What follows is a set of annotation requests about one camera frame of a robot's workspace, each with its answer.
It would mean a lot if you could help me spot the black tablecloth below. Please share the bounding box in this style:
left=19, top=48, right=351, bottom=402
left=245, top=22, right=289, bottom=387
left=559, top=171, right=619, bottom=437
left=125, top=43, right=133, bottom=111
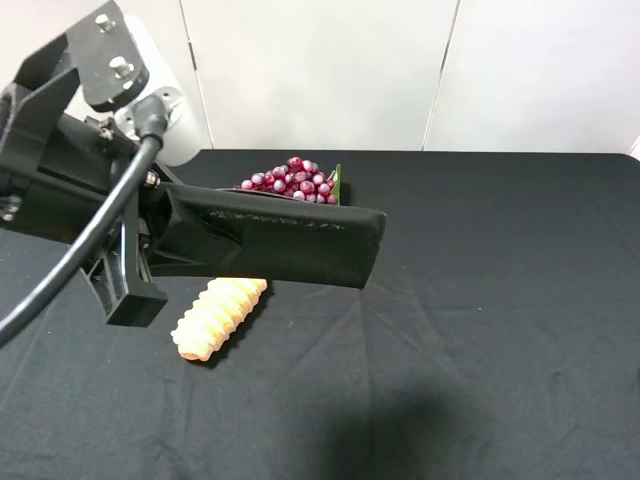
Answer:
left=1, top=152, right=639, bottom=479

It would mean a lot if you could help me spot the black cable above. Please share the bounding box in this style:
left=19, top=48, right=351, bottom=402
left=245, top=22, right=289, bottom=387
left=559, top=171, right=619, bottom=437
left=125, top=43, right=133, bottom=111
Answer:
left=0, top=93, right=169, bottom=346

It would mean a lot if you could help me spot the black leather pouch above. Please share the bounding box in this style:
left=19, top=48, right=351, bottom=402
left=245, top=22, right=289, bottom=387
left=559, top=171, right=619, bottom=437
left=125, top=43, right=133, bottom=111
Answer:
left=140, top=182, right=386, bottom=289

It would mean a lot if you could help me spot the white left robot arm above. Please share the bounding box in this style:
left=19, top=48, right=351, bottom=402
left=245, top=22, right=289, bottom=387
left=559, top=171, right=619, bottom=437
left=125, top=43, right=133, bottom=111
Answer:
left=1, top=1, right=236, bottom=338

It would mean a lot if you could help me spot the yellow ridged bread roll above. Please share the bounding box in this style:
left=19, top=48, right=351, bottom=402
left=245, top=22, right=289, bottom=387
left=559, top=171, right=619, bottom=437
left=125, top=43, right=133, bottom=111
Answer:
left=171, top=278, right=268, bottom=362

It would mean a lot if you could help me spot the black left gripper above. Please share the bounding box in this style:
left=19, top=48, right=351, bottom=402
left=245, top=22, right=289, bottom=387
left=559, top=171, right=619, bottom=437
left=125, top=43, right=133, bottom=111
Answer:
left=0, top=0, right=236, bottom=328

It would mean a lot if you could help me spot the red artificial grape bunch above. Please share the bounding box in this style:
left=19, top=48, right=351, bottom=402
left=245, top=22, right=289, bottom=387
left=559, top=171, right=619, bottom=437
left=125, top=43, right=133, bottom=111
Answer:
left=236, top=156, right=342, bottom=205

